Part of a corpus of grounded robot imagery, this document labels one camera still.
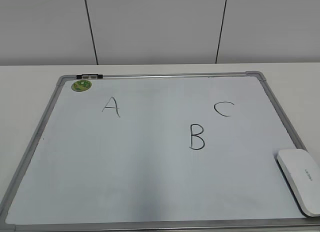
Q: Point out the white board eraser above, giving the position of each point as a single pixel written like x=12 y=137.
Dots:
x=303 y=175

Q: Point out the round green magnet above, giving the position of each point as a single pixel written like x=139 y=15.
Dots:
x=81 y=85

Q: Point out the white board with grey frame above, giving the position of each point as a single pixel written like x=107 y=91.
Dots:
x=168 y=152

